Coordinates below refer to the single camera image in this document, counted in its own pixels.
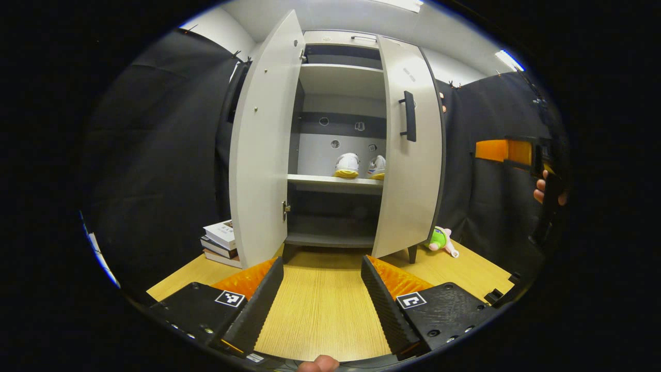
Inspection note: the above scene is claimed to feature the white book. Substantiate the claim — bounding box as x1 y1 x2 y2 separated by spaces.
203 220 237 251

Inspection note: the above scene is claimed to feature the white cabinet door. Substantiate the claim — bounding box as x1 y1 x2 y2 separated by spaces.
372 35 446 259
229 9 306 269

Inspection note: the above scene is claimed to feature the dark book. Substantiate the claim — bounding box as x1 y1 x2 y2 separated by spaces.
200 236 239 259

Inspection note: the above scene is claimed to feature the green and pink plush toy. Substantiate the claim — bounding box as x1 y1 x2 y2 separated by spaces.
424 226 460 259

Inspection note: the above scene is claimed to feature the brown book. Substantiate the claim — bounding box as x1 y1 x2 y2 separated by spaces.
202 249 244 270

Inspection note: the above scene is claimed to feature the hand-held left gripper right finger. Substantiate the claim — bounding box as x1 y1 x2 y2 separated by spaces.
360 255 491 361

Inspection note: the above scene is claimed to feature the white shoe cabinet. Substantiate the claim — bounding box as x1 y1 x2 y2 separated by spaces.
283 30 448 265

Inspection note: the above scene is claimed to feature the ceiling light panel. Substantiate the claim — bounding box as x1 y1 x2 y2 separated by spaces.
494 49 525 72
371 0 424 13

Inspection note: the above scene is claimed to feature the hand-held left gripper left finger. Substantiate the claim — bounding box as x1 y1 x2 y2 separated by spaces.
147 257 285 357

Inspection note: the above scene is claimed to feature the black door handle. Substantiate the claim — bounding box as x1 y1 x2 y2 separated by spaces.
398 90 417 143

